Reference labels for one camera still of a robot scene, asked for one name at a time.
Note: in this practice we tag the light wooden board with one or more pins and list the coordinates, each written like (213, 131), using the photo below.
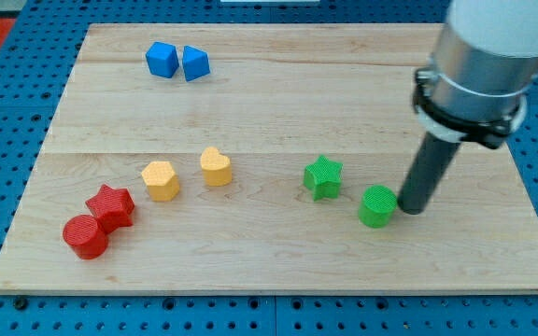
(277, 97)

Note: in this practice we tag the green star block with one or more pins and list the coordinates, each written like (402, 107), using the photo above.
(323, 178)

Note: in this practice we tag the red star block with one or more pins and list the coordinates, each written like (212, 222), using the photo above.
(112, 208)

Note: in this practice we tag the blue triangular block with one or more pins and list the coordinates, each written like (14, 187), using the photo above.
(195, 63)

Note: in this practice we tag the yellow heart block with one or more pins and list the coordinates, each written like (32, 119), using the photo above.
(216, 167)

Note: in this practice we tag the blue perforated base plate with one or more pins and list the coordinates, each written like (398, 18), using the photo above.
(35, 62)

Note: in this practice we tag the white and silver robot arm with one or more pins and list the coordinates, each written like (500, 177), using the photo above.
(473, 88)

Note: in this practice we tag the green cylinder block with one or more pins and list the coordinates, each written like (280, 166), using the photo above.
(378, 203)

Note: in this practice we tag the red cylinder block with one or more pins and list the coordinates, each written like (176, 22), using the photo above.
(85, 237)

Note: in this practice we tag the yellow hexagon block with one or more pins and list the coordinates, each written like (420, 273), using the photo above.
(161, 181)

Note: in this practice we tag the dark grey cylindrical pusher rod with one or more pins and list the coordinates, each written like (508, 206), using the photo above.
(426, 171)

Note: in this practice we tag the blue cube block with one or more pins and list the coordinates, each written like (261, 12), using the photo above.
(162, 59)

